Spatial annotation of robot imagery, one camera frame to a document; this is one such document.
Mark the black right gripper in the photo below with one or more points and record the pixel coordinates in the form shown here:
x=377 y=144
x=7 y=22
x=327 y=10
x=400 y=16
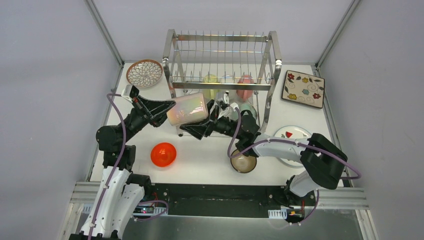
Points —
x=199 y=130

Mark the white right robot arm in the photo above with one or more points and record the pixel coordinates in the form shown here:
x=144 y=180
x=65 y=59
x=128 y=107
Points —
x=322 y=161

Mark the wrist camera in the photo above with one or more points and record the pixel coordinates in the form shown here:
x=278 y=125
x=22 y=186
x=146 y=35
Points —
x=222 y=100
x=130 y=92

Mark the orange plastic bowl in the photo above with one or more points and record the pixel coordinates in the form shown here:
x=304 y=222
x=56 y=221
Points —
x=163 y=154

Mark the stainless steel dish rack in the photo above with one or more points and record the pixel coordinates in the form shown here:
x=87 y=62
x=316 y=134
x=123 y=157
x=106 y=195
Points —
x=196 y=61

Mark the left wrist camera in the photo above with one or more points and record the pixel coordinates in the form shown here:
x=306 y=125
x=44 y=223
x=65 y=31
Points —
x=130 y=92

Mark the square floral plate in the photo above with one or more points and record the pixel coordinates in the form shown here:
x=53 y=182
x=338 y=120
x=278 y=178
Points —
x=304 y=89

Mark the mint green bowl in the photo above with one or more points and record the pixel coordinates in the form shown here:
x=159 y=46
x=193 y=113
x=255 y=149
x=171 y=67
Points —
x=248 y=109

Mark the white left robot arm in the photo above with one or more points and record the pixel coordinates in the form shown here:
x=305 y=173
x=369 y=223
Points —
x=121 y=190

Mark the white ribbed mug black rim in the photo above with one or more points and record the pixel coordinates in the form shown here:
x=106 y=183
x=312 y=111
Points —
x=232 y=93

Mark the beige bowl dark rim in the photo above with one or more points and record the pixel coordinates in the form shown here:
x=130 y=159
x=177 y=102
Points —
x=244 y=164

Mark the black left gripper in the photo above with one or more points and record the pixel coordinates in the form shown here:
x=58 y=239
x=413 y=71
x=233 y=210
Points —
x=145 y=110

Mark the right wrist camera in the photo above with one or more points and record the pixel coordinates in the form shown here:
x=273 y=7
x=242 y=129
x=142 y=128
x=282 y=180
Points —
x=222 y=100

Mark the brown floral round plate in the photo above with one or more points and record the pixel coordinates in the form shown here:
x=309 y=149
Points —
x=144 y=73

